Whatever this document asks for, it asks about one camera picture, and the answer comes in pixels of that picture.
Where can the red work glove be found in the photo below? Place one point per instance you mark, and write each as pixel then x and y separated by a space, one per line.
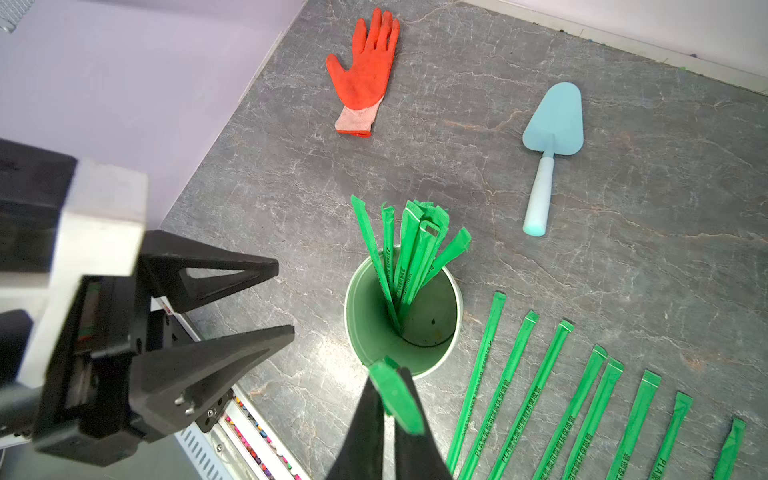
pixel 362 87

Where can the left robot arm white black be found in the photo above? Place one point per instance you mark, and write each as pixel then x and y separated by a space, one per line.
pixel 34 184

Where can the light green metal cup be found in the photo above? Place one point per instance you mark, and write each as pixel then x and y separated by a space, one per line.
pixel 431 327

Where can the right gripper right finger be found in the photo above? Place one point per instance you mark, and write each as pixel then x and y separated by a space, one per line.
pixel 417 456

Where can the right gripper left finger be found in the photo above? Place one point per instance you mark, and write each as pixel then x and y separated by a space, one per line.
pixel 361 455

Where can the aluminium front rail frame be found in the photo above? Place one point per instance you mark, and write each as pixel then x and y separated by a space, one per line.
pixel 234 441

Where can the green straw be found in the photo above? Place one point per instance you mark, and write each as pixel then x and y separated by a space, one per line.
pixel 585 437
pixel 565 327
pixel 559 437
pixel 396 397
pixel 730 450
pixel 682 406
pixel 645 395
pixel 475 380
pixel 523 335

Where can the bundle of green wrapped straws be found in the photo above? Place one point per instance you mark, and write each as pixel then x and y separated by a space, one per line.
pixel 409 260

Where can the light blue garden trowel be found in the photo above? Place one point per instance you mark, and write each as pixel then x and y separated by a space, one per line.
pixel 556 128

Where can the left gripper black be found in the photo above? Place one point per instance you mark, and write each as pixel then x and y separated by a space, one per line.
pixel 110 386

